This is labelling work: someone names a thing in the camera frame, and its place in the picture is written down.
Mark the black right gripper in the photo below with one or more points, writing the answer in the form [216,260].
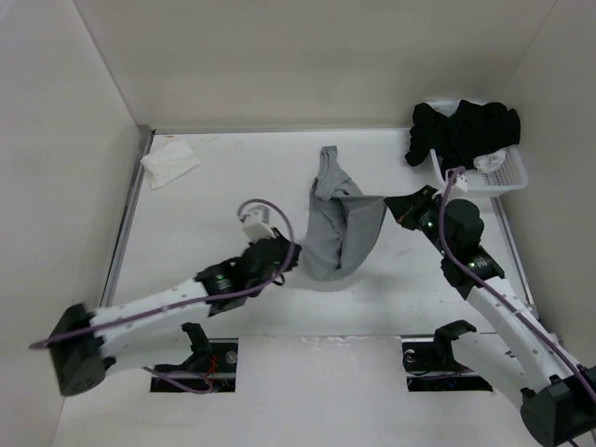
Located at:
[406,208]

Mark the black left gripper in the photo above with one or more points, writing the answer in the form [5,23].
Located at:
[287,249]

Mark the grey tank top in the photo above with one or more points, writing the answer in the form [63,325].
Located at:
[343,224]

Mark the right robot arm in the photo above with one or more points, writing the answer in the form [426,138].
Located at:
[552,391]

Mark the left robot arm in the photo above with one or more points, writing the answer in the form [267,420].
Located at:
[163,332]

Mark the white crumpled tank top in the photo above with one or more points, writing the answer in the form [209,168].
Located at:
[487,164]

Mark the black tank top pile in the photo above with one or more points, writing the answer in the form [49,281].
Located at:
[472,130]

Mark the white folded tank top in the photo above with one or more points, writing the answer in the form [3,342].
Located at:
[170,163]

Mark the white plastic laundry basket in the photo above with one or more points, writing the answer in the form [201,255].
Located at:
[511,175]

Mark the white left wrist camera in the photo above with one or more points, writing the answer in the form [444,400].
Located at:
[255,223]

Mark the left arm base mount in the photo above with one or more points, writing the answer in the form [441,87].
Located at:
[215,373]

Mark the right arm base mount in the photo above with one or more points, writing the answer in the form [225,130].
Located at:
[427,372]

